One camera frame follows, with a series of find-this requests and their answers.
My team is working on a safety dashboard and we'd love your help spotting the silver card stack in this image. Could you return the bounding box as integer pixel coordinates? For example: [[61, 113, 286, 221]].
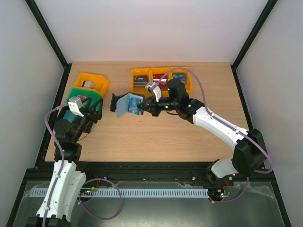
[[81, 80, 94, 89]]

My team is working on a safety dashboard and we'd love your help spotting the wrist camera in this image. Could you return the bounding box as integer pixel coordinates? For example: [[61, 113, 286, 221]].
[[68, 96, 84, 117], [145, 82, 162, 102]]

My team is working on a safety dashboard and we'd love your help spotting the yellow bin with blue cards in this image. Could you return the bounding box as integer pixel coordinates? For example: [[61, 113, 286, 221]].
[[171, 69, 192, 94]]

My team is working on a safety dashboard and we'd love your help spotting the blue card stack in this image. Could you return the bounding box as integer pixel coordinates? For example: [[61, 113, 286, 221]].
[[172, 72, 187, 84]]

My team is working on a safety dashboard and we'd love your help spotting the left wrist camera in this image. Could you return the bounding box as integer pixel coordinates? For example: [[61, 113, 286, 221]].
[[68, 96, 84, 117]]

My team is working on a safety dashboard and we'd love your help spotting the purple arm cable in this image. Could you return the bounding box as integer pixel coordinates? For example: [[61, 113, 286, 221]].
[[41, 105, 71, 227], [153, 67, 273, 175]]

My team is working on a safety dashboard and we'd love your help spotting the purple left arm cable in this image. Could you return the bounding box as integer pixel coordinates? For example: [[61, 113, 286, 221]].
[[41, 105, 71, 227]]

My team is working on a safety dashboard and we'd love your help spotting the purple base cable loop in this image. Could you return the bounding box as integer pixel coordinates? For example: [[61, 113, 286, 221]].
[[77, 177, 123, 220]]

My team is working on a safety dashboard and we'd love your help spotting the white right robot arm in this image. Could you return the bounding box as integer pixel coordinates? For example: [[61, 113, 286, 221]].
[[138, 79, 268, 185]]

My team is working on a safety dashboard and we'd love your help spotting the black right rear frame post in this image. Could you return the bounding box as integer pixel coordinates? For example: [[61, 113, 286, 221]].
[[232, 0, 279, 68]]

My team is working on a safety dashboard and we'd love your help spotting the yellow bin with black cards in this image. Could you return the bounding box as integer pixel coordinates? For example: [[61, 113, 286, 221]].
[[131, 68, 151, 97]]

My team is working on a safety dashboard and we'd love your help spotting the black frame post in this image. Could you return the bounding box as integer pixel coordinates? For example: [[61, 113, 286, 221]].
[[25, 0, 69, 68], [232, 0, 279, 68]]

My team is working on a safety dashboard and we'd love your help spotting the black card stack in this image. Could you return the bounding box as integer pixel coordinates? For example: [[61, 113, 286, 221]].
[[133, 75, 149, 87]]

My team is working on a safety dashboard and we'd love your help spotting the teal card stack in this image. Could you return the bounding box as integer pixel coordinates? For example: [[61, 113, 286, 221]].
[[63, 110, 76, 123]]

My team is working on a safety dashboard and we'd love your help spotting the yellow bin with red cards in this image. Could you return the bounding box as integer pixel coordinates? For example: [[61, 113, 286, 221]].
[[150, 67, 172, 91]]

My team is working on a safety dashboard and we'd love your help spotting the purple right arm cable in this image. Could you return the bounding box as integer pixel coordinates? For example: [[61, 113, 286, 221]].
[[153, 67, 273, 175]]

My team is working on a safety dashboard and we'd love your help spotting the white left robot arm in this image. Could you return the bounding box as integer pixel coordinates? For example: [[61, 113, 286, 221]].
[[26, 96, 103, 227]]

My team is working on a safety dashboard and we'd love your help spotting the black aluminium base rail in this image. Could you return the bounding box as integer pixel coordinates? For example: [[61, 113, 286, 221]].
[[23, 161, 275, 185]]

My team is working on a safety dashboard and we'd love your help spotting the yellow bin left side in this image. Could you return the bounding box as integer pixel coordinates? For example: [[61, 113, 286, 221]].
[[73, 72, 109, 96]]

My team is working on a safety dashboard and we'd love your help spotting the green bin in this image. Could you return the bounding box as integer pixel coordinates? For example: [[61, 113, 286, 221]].
[[66, 87, 103, 108]]

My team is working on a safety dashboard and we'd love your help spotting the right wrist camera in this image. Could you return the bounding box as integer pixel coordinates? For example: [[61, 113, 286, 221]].
[[145, 82, 162, 102]]

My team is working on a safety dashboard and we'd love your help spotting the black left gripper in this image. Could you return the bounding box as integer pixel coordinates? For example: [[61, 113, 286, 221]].
[[72, 96, 104, 143]]

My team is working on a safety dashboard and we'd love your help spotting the black card holder wallet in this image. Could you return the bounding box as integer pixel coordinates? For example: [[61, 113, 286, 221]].
[[110, 92, 145, 118]]

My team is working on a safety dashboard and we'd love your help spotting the white slotted cable duct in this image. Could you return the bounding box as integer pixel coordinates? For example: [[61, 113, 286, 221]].
[[27, 187, 209, 198]]

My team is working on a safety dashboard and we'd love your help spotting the black left rear frame post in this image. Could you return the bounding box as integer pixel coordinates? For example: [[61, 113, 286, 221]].
[[25, 0, 69, 68]]

